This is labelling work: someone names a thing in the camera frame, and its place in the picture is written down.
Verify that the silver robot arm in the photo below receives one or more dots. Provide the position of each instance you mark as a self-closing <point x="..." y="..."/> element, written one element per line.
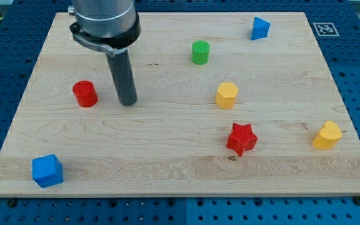
<point x="110" y="27"/>

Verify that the yellow hexagon block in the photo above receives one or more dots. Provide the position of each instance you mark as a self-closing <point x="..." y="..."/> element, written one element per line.
<point x="226" y="95"/>

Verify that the red cylinder block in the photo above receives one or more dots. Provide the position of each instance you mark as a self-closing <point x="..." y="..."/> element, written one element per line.
<point x="85" y="93"/>

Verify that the blue cube block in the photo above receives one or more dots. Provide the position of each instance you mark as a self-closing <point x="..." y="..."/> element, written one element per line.
<point x="47" y="171"/>

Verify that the red star block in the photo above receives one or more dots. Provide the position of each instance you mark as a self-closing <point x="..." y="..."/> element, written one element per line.
<point x="241" y="139"/>

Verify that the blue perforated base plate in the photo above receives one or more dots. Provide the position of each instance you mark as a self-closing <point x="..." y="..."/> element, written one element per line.
<point x="23" y="31"/>

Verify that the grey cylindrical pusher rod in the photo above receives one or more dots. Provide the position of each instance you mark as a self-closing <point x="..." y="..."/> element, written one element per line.
<point x="122" y="75"/>

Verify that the green cylinder block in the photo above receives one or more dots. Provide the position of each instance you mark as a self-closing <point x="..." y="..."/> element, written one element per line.
<point x="200" y="52"/>

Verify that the wooden board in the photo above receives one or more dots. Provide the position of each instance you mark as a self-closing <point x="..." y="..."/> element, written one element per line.
<point x="172" y="142"/>

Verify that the white fiducial marker tag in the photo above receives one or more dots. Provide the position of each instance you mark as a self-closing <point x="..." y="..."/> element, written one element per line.
<point x="325" y="29"/>

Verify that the yellow heart block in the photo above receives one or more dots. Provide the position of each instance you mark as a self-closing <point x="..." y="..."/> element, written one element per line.
<point x="328" y="136"/>

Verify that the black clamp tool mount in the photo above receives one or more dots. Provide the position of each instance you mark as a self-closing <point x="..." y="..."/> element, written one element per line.
<point x="110" y="46"/>

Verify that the blue triangular prism block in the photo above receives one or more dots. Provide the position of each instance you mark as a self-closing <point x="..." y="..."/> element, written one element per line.
<point x="260" y="29"/>

